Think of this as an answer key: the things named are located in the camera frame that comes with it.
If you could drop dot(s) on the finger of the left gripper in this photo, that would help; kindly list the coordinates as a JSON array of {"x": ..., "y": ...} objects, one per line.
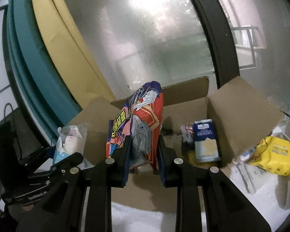
[{"x": 69, "y": 162}]

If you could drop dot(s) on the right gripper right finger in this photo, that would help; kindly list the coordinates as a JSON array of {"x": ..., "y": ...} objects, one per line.
[{"x": 225, "y": 206}]

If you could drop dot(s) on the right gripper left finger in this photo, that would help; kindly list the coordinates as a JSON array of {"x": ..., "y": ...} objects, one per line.
[{"x": 81, "y": 199}]

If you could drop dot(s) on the clear white snack bag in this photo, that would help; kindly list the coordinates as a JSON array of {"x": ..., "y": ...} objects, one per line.
[{"x": 71, "y": 139}]

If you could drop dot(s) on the blue sea salt cracker pack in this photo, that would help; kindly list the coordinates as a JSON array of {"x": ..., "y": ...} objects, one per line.
[{"x": 206, "y": 149}]

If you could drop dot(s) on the red blue anime snack bag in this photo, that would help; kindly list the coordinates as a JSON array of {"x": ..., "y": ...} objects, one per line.
[{"x": 140, "y": 118}]

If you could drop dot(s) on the white red cartoon snack bag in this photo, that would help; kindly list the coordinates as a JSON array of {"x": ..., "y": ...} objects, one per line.
[{"x": 187, "y": 133}]

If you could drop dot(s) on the teal curtain left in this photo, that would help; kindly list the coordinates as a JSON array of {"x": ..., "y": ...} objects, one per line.
[{"x": 42, "y": 89}]

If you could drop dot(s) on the brown cardboard box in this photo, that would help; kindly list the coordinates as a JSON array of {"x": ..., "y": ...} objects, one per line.
[{"x": 241, "y": 118}]

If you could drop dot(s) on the yellow curtain left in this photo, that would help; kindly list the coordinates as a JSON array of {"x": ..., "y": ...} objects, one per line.
[{"x": 69, "y": 52}]

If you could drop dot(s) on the black window frame post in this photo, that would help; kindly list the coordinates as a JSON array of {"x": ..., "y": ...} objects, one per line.
[{"x": 220, "y": 40}]

